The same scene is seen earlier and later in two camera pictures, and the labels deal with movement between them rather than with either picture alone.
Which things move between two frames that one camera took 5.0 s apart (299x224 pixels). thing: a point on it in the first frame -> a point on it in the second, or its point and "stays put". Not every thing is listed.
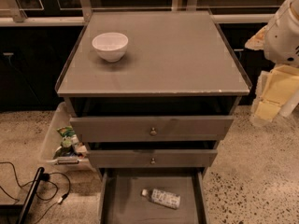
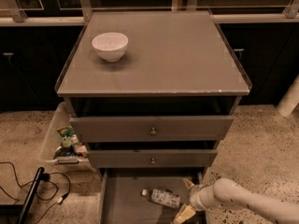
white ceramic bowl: x=110 y=46 stays put
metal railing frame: x=39 y=6 stays put
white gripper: x=282 y=39 -> x=195 y=197
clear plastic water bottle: x=163 y=198 stays put
